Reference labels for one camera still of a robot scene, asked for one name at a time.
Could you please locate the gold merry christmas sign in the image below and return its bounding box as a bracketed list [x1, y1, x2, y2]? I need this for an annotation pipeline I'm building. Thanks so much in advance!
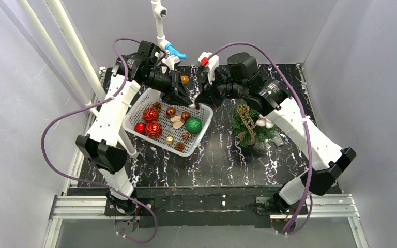
[236, 105, 256, 138]

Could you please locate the small green christmas tree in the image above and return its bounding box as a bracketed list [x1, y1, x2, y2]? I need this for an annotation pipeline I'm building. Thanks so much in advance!
[231, 102, 278, 148]

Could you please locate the white cotton ornament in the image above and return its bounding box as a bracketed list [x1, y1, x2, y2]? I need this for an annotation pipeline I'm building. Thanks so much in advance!
[255, 115, 274, 129]

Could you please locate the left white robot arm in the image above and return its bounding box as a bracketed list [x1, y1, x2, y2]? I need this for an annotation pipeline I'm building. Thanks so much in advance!
[76, 41, 193, 208]

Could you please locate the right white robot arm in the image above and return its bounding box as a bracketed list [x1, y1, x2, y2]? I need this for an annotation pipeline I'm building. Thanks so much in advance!
[195, 52, 356, 211]

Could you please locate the orange pipe valve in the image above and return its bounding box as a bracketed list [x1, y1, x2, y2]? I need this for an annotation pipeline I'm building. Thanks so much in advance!
[180, 75, 189, 85]

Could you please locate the orange shiny ornament ball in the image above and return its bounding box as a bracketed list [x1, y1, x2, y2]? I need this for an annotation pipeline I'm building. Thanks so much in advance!
[180, 112, 191, 122]

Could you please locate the wooden heart ornament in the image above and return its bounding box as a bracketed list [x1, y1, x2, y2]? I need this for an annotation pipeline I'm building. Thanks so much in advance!
[170, 116, 185, 130]

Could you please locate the white plastic basket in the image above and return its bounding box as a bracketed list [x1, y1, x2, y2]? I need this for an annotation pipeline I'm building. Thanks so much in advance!
[122, 88, 213, 157]

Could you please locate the red patterned ornament ball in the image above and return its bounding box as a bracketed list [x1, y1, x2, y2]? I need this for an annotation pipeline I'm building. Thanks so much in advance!
[142, 108, 159, 123]

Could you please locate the green glitter ornament ball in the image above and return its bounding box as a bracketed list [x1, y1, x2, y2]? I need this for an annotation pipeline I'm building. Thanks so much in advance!
[185, 117, 203, 134]

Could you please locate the frosted pine cone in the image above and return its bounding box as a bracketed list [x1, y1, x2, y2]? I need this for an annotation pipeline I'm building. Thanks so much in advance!
[181, 131, 193, 141]

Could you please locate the gold ornament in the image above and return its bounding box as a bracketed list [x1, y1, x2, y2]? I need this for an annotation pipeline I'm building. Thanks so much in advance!
[165, 135, 174, 145]

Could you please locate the blue pipe valve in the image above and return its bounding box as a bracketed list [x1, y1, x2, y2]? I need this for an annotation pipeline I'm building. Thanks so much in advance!
[165, 44, 187, 59]

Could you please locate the red shiny ornament ball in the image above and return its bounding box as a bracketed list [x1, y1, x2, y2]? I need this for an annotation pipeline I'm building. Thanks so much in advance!
[134, 122, 146, 135]

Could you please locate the brown pine cone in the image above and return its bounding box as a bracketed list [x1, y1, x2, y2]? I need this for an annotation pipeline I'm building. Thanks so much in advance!
[175, 142, 186, 152]

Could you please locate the white pvc pipe stand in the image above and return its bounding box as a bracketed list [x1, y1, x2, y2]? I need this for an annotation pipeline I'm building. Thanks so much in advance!
[151, 1, 171, 58]

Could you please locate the thick white diagonal pole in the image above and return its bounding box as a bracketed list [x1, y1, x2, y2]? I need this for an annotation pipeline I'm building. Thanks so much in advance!
[44, 0, 106, 100]

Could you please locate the thin white diagonal pole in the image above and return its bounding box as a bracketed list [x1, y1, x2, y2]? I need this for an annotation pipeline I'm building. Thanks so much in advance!
[18, 0, 138, 158]

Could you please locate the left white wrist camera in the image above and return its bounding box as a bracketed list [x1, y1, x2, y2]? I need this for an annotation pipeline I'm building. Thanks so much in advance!
[162, 55, 181, 70]

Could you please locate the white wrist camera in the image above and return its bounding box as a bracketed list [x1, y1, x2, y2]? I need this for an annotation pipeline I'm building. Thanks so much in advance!
[162, 55, 181, 70]
[197, 52, 219, 84]

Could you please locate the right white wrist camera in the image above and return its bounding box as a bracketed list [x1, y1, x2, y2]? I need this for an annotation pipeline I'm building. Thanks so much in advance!
[197, 52, 219, 84]

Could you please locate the aluminium frame rail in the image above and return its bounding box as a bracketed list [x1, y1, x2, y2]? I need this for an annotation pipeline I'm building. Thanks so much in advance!
[42, 82, 117, 248]

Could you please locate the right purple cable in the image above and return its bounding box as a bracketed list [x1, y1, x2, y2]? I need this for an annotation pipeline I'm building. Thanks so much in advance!
[207, 41, 314, 236]

